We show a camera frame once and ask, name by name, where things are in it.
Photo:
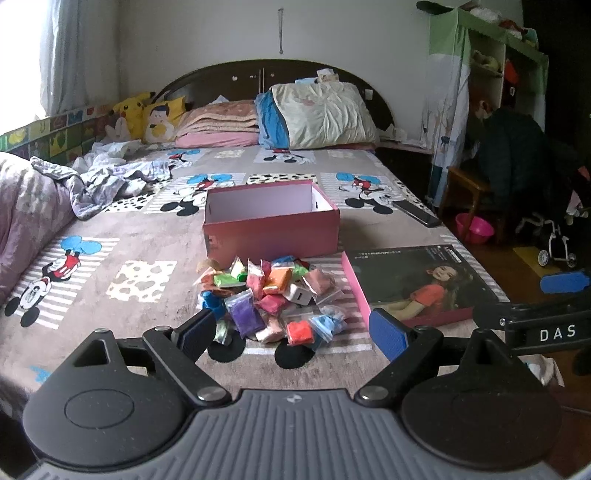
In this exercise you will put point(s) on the dark jacket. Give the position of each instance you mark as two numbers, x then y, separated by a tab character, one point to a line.
517	152

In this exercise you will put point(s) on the purple duvet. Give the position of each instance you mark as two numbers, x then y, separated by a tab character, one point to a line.
27	207

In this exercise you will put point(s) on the green and white shelf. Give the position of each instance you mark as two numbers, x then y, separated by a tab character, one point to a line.
489	41

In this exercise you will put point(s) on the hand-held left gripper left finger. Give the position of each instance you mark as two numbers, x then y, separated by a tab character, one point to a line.
198	330

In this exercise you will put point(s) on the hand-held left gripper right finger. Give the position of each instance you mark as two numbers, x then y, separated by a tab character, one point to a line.
388	330

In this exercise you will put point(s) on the pink box lid doll picture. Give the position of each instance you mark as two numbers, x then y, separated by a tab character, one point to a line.
415	281

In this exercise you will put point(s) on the folded pink blanket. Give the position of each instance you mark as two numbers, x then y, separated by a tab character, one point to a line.
217	139

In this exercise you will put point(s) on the crumpled light clothes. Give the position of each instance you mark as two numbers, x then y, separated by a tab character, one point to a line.
111	175

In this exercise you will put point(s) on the dark wooden headboard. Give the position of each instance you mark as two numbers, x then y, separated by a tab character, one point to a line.
231	81

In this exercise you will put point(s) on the light window curtain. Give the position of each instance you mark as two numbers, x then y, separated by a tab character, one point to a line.
78	50

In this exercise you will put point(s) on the white toy scooter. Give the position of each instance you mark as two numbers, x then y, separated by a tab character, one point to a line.
554	240

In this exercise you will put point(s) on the folded beige blanket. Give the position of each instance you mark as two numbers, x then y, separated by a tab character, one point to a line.
221	117

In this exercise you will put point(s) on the white charger cube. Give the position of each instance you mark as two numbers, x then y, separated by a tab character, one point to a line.
299	293

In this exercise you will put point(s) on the wooden stool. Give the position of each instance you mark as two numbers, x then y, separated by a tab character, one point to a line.
466	184

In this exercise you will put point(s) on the red clay packet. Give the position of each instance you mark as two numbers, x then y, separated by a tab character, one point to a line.
302	333

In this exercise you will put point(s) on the cream pillow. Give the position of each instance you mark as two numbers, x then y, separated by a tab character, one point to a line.
323	115

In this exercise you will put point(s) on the pink cardboard box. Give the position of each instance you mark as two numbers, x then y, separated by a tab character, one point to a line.
272	230

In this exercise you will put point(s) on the yellow cartoon cushion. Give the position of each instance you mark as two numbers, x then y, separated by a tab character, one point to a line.
161	121

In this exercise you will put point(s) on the hanging white green cloth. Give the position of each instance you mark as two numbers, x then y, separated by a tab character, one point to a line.
445	106

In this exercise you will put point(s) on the blue pillow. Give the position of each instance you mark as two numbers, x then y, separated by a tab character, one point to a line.
270	122

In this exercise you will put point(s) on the pile of colourful clay packets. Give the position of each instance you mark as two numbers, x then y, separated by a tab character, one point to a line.
272	295

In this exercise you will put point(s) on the black remote control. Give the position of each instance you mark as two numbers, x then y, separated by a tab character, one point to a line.
418	213

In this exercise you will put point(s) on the dark bedside table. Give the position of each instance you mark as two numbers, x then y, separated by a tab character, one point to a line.
406	161

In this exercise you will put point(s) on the colourful wall padding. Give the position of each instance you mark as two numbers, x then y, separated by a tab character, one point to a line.
51	136

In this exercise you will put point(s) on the yellow plush toy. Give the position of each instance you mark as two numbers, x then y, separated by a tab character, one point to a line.
128	115

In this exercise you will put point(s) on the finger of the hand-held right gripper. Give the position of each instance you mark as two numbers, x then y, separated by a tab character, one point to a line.
491	314
565	282

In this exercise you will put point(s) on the yellow floor mat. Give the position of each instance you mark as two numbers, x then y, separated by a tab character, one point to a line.
528	258

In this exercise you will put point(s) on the pink plastic basin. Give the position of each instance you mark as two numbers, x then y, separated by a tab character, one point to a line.
474	228

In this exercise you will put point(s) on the small box on headboard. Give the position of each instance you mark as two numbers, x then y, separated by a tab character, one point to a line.
327	76

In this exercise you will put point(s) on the blue toy figure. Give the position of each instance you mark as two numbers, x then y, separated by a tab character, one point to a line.
213	303

